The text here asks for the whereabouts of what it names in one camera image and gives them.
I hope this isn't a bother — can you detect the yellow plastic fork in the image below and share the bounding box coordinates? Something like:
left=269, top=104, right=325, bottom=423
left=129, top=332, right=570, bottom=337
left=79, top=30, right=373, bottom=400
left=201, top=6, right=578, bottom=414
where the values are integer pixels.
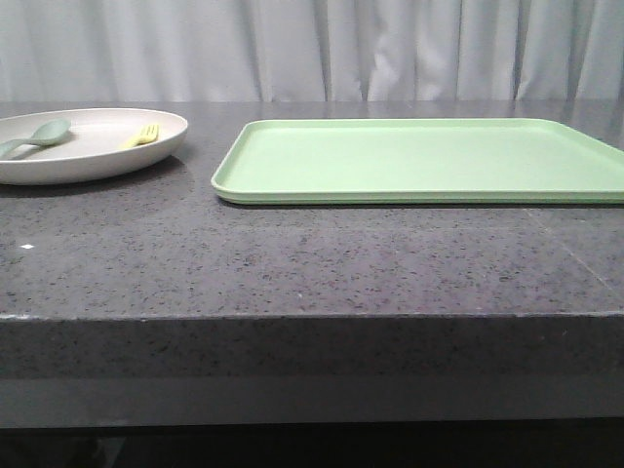
left=120, top=124, right=160, bottom=150

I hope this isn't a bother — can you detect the beige round plate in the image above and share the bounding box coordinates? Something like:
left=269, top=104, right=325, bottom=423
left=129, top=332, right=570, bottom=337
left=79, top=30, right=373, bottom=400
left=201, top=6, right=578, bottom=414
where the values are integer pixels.
left=1, top=107, right=188, bottom=185

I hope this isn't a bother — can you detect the light green plastic tray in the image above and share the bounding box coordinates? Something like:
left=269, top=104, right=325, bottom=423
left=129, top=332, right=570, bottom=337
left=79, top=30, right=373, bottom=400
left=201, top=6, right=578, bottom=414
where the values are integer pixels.
left=212, top=118, right=623, bottom=205

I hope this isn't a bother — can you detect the teal green spoon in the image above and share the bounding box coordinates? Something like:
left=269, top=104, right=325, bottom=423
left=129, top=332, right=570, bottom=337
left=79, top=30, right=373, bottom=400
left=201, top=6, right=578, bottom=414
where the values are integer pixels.
left=1, top=119, right=71, bottom=159

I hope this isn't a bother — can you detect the grey pleated curtain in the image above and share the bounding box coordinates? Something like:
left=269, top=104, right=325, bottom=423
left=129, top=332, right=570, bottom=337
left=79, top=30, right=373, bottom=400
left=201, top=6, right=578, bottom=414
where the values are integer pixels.
left=1, top=1, right=623, bottom=102

